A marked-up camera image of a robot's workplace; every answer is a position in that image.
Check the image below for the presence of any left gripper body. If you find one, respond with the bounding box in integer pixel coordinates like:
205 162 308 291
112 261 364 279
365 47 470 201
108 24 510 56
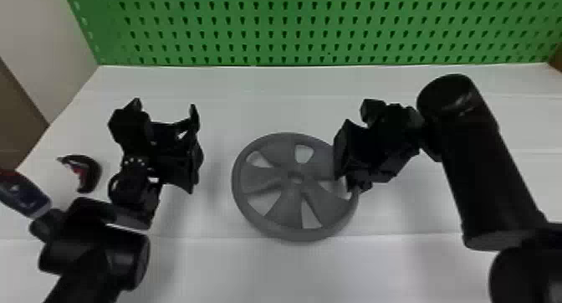
146 121 191 166

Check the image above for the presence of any black red curved object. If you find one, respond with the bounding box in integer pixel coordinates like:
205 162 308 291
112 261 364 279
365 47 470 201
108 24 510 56
56 153 103 194

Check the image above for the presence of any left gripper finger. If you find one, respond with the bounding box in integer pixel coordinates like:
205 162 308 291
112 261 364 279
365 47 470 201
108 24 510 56
175 103 202 139
107 97 153 156

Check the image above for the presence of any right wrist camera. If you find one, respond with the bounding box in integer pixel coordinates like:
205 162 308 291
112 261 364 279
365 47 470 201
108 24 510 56
332 118 368 182

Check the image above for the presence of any grey wheel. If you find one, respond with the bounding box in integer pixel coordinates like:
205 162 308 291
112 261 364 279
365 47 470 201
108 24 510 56
230 131 360 244

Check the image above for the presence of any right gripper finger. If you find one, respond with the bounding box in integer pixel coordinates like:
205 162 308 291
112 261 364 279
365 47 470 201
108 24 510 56
344 173 376 194

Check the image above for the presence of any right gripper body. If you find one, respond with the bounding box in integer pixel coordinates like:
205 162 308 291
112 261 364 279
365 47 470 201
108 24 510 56
360 98 425 183

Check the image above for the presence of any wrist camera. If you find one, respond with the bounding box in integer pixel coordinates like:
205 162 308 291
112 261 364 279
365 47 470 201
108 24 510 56
332 118 368 182
160 136 206 195

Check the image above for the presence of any drill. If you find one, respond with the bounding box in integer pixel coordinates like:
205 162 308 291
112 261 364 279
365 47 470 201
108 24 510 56
0 167 54 220

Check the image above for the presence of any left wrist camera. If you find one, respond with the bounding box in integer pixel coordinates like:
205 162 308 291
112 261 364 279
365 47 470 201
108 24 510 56
160 136 206 195

